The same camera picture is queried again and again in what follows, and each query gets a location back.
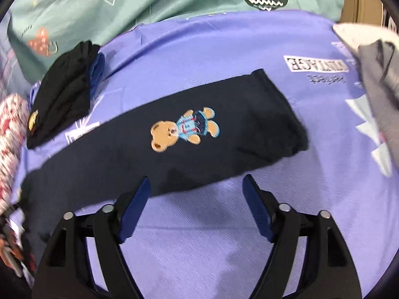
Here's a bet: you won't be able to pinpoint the teal heart-print blanket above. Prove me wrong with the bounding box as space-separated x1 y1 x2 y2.
8 0 344 82

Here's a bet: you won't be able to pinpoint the grey clothing pile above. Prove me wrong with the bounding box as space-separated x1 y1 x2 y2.
358 40 398 163

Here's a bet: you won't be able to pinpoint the black folded pants smiley patch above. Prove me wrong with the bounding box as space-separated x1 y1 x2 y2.
26 41 100 149

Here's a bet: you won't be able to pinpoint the navy pants with bear patch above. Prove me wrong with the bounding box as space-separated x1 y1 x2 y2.
21 70 309 260

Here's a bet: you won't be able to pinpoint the red floral pillow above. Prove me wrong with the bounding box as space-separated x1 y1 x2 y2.
0 94 29 213

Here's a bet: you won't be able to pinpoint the purple patterned bedsheet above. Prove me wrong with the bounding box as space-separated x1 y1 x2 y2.
10 9 399 299

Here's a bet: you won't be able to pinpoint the blue folded garment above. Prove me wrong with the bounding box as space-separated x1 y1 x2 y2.
88 53 105 99

